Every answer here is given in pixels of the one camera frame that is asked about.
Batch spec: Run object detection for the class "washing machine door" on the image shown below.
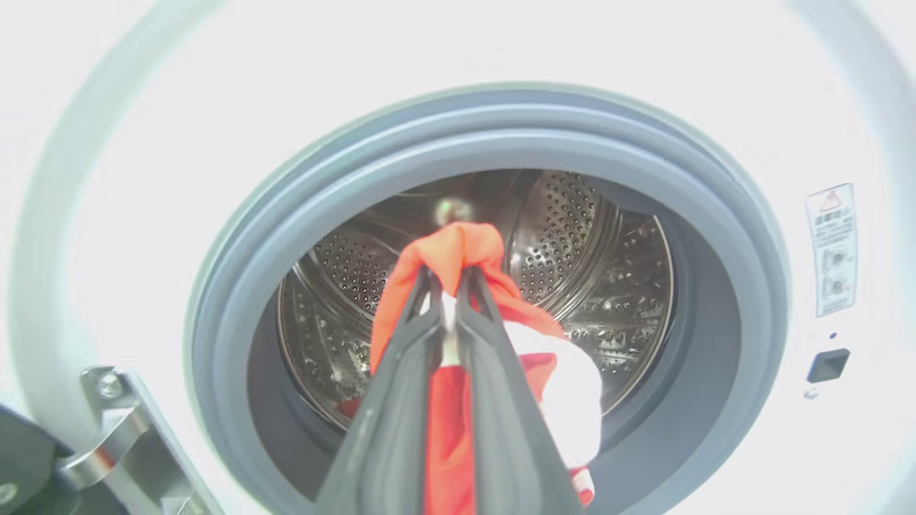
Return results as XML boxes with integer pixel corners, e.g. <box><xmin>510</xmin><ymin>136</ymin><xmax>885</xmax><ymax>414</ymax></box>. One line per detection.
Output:
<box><xmin>0</xmin><ymin>404</ymin><xmax>130</xmax><ymax>515</ymax></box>

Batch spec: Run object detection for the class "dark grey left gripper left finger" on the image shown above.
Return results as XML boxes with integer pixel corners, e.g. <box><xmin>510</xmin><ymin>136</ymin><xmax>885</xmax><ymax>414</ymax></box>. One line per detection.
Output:
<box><xmin>315</xmin><ymin>266</ymin><xmax>446</xmax><ymax>515</ymax></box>

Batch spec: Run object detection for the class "metal door hinge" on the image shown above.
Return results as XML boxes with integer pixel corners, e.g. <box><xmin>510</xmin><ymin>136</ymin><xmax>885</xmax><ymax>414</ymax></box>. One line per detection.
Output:
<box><xmin>56</xmin><ymin>365</ymin><xmax>224</xmax><ymax>515</ymax></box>

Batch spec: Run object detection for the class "black door latch socket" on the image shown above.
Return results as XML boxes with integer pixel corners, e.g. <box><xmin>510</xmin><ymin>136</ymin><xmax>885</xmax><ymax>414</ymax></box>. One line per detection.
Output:
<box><xmin>807</xmin><ymin>348</ymin><xmax>852</xmax><ymax>384</ymax></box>

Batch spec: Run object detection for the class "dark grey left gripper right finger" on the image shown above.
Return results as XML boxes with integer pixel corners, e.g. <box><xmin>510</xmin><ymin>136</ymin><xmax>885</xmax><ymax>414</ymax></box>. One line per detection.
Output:
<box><xmin>455</xmin><ymin>266</ymin><xmax>582</xmax><ymax>515</ymax></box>

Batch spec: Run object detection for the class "grey rubber door gasket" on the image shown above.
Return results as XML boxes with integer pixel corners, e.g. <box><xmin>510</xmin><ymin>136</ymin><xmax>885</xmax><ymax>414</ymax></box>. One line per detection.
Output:
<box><xmin>185</xmin><ymin>84</ymin><xmax>791</xmax><ymax>515</ymax></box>

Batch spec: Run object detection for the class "red and white garment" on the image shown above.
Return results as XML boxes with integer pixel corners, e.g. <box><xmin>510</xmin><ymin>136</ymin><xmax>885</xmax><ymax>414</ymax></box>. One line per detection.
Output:
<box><xmin>369</xmin><ymin>222</ymin><xmax>603</xmax><ymax>515</ymax></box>

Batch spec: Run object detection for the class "white washing machine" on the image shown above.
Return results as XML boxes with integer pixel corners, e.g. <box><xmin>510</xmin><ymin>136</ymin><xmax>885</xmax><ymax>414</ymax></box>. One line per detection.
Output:
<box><xmin>0</xmin><ymin>0</ymin><xmax>916</xmax><ymax>515</ymax></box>

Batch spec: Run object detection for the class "perforated steel drum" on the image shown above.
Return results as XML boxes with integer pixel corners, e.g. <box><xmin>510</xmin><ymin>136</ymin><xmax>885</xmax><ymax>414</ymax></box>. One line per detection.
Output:
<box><xmin>277</xmin><ymin>169</ymin><xmax>675</xmax><ymax>431</ymax></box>

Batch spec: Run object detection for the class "warning sticker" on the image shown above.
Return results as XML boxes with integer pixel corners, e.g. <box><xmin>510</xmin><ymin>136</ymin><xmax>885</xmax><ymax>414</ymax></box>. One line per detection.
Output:
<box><xmin>806</xmin><ymin>183</ymin><xmax>858</xmax><ymax>318</ymax></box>

